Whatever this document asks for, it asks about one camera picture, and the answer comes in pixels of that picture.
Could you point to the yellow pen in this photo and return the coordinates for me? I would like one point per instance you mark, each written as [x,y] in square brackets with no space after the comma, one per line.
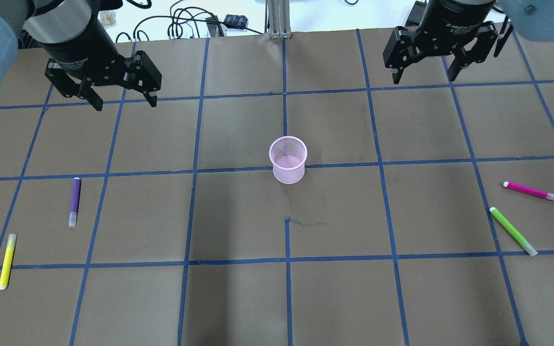
[7,261]

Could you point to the pink mesh cup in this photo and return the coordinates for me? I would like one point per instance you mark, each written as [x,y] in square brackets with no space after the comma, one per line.
[288,156]

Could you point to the aluminium frame post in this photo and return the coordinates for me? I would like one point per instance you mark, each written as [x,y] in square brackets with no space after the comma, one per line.
[277,19]

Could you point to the purple pen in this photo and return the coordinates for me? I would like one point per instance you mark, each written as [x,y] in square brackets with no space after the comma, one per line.
[74,201]

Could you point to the green pen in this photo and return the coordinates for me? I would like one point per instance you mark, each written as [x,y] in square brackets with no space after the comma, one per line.
[514,233]

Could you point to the pink pen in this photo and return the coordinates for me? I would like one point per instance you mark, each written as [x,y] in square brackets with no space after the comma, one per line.
[528,190]

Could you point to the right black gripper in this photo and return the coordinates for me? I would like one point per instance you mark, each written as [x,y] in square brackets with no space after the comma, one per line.
[454,24]

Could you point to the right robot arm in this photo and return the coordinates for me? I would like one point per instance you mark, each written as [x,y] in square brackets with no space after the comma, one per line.
[532,19]

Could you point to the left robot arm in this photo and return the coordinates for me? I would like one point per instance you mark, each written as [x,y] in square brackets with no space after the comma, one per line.
[50,21]

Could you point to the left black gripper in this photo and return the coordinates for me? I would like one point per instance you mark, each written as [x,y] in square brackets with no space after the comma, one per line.
[81,49]

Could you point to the snack bag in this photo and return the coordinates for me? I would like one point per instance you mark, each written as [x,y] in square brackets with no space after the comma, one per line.
[108,18]

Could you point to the blue black small device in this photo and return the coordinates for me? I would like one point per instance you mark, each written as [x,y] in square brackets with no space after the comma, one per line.
[236,21]

